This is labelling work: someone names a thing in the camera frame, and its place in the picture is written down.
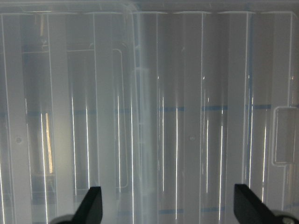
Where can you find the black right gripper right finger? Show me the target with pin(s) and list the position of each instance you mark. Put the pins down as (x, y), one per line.
(249, 209)

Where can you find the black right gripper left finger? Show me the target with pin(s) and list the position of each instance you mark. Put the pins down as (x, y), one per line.
(90, 211)

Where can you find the clear plastic box lid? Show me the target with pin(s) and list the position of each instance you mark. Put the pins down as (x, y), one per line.
(164, 104)

